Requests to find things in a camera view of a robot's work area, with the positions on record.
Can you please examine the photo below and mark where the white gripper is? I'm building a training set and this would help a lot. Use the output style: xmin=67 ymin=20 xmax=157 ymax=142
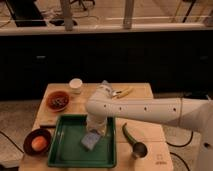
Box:
xmin=86 ymin=114 xmax=107 ymax=136

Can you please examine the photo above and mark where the orange fruit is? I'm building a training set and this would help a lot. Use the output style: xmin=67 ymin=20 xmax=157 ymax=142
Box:
xmin=31 ymin=136 xmax=47 ymax=151

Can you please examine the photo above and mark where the white cup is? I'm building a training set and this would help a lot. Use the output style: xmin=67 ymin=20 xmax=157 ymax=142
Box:
xmin=69 ymin=78 xmax=83 ymax=94

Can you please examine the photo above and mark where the green plastic tray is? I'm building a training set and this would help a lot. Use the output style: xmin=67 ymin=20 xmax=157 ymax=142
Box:
xmin=46 ymin=113 xmax=118 ymax=169

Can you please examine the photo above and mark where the orange bowl with contents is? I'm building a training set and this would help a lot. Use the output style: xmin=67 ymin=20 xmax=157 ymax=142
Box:
xmin=46 ymin=91 xmax=69 ymax=112

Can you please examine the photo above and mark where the blue sponge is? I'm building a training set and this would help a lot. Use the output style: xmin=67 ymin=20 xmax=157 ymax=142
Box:
xmin=81 ymin=132 xmax=101 ymax=150

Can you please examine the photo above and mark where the wooden cutting board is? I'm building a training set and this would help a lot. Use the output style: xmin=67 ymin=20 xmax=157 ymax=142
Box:
xmin=34 ymin=82 xmax=154 ymax=128

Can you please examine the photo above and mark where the dark bowl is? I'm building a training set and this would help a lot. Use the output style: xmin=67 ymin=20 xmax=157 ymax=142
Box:
xmin=23 ymin=129 xmax=51 ymax=156

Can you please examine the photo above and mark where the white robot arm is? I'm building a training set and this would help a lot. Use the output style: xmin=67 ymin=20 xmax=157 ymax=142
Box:
xmin=85 ymin=81 xmax=213 ymax=171

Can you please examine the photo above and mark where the green handled metal scoop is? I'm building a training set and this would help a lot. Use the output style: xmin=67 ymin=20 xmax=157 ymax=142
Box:
xmin=122 ymin=124 xmax=148 ymax=158

